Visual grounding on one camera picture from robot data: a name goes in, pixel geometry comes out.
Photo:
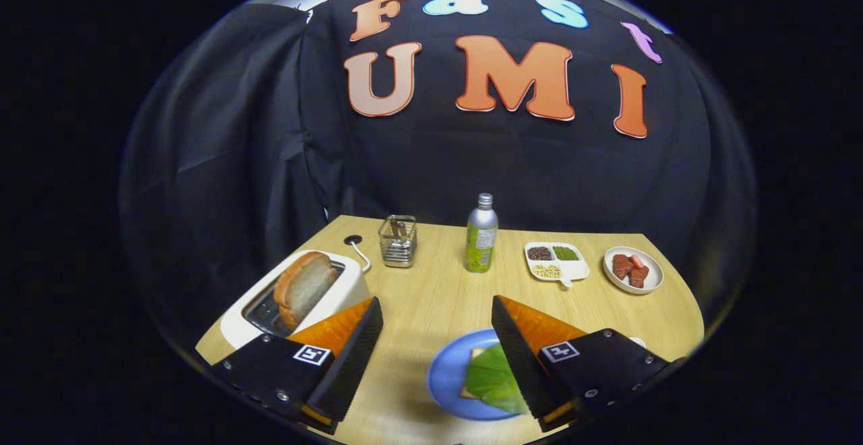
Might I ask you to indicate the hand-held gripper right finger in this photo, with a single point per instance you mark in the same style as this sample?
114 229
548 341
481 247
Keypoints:
522 364

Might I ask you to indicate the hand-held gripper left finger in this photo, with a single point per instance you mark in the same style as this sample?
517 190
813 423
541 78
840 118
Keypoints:
354 364

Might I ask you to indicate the green lettuce leaf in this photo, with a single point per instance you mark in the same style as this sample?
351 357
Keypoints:
492 381

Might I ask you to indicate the toasted bread slice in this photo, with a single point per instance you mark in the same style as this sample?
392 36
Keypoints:
303 286

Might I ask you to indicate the white sandwich bread slice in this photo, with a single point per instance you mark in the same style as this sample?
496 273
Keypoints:
465 392

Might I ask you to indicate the white toaster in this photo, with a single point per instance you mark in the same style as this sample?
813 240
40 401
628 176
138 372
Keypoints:
345 293

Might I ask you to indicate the blue plate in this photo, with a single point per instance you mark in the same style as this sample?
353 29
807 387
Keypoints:
445 377

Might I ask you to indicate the pile of yellow beans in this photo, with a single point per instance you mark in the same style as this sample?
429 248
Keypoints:
546 271

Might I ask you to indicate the white divided dish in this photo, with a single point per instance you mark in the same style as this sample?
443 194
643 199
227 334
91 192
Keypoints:
574 270

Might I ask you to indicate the pile of dark beans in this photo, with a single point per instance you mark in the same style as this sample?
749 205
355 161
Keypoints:
539 253

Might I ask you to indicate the square white plate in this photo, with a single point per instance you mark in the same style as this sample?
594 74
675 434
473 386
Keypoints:
637 342

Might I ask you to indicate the pile of green beans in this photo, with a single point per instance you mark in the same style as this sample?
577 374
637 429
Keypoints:
566 253

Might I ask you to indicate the silver bottle with green label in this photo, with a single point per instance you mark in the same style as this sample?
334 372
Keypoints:
481 243

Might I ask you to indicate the brown meat piece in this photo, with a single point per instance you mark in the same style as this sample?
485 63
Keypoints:
621 266
638 276

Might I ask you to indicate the brown utensils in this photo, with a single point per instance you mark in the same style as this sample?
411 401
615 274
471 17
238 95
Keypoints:
398 228

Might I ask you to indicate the round white plate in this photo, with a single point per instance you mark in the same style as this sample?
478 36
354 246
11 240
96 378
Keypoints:
652 280

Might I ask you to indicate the pink sausage slice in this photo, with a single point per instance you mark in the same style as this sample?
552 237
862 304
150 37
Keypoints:
637 261

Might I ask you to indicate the black backdrop cloth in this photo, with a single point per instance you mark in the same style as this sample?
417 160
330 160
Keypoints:
472 168

